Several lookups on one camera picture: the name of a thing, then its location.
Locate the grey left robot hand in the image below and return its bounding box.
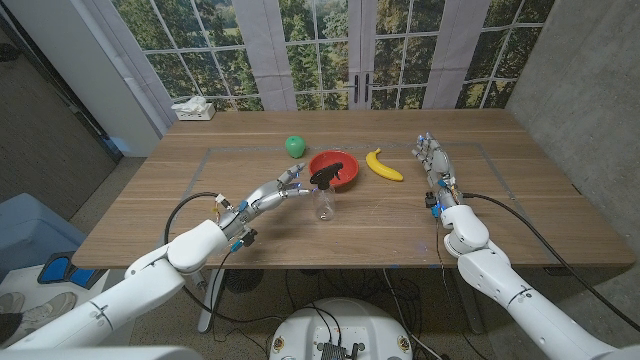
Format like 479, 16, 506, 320
217, 162, 312, 242

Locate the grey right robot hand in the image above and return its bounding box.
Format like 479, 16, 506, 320
411, 132, 459, 209

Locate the clear spray bottle black trigger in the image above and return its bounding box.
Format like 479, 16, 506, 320
309, 161, 345, 222

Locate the yellow toy banana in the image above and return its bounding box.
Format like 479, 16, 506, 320
365, 147, 405, 183

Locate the green toy apple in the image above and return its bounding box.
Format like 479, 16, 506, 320
284, 135, 307, 160

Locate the red bowl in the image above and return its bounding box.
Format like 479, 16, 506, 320
308, 149, 361, 189

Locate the black round floor fan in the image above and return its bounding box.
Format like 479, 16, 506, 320
223, 268, 265, 294

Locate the white tissue box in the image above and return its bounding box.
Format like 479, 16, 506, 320
170, 95, 217, 122

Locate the white table leg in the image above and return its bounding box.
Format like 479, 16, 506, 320
197, 268, 226, 334

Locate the grey table leg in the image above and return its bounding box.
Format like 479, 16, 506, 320
452, 267, 485, 335

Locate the white robot torso base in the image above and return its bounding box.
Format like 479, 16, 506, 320
269, 297, 414, 360

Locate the printed window backdrop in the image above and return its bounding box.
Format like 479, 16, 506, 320
79, 0, 557, 113

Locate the blue black foot pedal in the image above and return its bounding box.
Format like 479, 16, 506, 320
37, 251, 109, 291

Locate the grey sneaker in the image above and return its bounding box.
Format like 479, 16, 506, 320
0, 291, 26, 315
12, 291, 79, 341

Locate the white floor platform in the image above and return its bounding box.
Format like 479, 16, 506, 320
0, 264, 110, 346

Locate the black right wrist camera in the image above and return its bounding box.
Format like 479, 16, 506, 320
424, 191, 442, 219

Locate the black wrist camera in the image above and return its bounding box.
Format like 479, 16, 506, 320
229, 228, 259, 253
424, 191, 442, 219

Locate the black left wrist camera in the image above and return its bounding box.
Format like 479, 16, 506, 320
229, 228, 259, 253

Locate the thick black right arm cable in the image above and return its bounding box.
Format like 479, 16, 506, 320
462, 191, 640, 333

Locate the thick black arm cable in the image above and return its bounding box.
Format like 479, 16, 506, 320
163, 191, 286, 324
462, 191, 640, 333

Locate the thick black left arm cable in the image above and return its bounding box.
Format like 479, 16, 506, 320
163, 191, 286, 324

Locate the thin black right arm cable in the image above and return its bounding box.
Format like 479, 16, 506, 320
433, 217, 481, 360

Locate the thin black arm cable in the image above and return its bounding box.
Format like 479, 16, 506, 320
433, 217, 481, 360
209, 248, 237, 334

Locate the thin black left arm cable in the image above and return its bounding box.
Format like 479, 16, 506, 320
209, 248, 237, 334

